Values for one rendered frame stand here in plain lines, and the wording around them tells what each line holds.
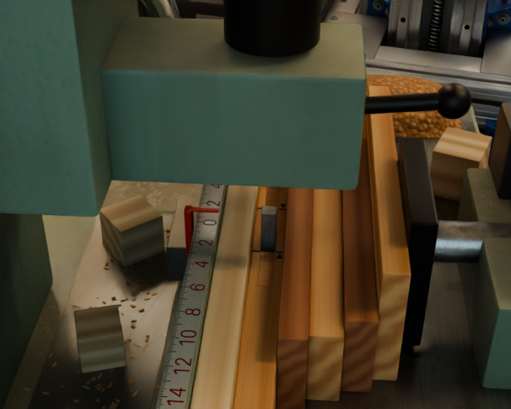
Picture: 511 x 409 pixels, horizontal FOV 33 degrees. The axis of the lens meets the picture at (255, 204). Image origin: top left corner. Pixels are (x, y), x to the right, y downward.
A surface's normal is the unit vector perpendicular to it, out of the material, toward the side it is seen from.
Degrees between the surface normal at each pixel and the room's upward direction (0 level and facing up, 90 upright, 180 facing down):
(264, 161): 90
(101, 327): 0
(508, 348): 90
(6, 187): 90
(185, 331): 0
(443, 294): 0
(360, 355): 90
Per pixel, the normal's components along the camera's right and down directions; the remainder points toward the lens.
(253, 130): -0.07, 0.58
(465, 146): 0.00, -0.82
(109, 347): 0.23, 0.56
